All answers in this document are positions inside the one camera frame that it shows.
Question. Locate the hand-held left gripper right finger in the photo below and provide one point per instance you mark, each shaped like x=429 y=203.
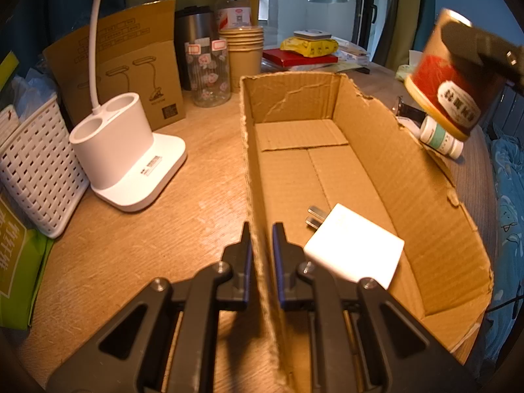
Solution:
x=278 y=272

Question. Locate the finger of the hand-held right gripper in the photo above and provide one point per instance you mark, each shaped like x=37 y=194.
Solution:
x=479 y=45

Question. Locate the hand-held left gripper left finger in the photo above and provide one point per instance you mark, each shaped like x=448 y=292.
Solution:
x=247 y=272

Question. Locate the red and gold tin can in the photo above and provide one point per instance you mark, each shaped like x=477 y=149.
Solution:
x=434 y=77

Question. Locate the white plug charger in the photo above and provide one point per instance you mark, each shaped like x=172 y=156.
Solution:
x=356 y=245

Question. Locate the white pill bottle green label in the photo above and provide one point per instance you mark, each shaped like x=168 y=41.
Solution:
x=441 y=139

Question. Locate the brown cardboard box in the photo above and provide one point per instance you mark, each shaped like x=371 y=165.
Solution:
x=348 y=172

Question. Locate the white tissue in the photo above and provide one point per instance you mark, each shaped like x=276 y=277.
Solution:
x=411 y=67

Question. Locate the olive curtain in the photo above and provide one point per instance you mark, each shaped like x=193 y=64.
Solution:
x=405 y=16

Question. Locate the white paper carton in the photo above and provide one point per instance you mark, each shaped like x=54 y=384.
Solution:
x=352 y=53

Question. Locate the white gooseneck desk lamp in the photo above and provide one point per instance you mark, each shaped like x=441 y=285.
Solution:
x=135 y=172

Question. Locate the small white grey box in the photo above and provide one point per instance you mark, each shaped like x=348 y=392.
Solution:
x=313 y=34

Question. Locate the yellow snack packet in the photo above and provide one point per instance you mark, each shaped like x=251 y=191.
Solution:
x=311 y=47

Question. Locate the blue printed bedding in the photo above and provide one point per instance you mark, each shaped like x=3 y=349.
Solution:
x=507 y=213

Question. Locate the red book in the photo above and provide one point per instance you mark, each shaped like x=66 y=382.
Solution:
x=286 y=57

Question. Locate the floral ribbed glass cup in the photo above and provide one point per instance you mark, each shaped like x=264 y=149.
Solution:
x=208 y=73

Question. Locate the stack of brown paper cups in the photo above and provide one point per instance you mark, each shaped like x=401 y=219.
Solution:
x=245 y=65

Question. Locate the green printed packet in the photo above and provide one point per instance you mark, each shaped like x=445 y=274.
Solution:
x=16 y=278

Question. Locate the white woven plastic basket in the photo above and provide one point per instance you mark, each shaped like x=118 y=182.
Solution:
x=37 y=163

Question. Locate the clear plastic water bottle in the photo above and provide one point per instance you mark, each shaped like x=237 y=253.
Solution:
x=233 y=12

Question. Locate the steel thermos black lid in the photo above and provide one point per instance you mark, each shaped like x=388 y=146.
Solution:
x=194 y=24

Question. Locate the brown cardboard lamp packaging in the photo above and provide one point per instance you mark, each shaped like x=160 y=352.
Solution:
x=123 y=49

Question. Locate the clear plastic bag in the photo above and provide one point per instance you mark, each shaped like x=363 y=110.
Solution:
x=32 y=90

